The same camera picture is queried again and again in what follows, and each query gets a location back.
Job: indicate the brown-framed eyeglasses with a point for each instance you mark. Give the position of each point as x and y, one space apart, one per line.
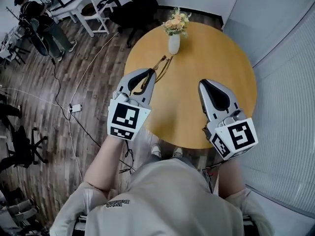
167 66

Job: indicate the white desk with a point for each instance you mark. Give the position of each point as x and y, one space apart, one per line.
71 8

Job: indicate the person's right forearm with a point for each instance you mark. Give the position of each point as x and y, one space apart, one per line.
231 178

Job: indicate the person's left forearm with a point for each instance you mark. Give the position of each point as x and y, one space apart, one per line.
105 163

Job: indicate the white power strip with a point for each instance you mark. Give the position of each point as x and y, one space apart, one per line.
75 108

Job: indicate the person's light t-shirt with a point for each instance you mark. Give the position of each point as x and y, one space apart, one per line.
167 200

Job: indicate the person's shoe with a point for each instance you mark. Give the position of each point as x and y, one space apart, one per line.
155 151
177 152

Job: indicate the white window blind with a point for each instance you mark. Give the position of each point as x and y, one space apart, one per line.
285 119

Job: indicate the white ceramic vase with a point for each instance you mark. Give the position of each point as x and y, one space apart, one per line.
174 45

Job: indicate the person's right shoe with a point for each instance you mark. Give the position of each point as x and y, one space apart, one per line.
177 152

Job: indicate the black office chair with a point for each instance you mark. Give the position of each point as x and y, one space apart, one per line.
22 146
137 11

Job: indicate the yellow flower bouquet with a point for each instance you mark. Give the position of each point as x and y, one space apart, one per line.
176 23

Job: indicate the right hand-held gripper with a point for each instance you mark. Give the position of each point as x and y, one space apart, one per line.
238 136

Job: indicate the white wooden chair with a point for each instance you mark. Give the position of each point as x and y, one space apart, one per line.
98 16

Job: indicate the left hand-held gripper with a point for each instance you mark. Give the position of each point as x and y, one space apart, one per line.
125 119

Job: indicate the small white table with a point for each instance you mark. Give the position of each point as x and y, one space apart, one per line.
11 40

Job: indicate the person's left shoe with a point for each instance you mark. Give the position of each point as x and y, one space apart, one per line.
155 151

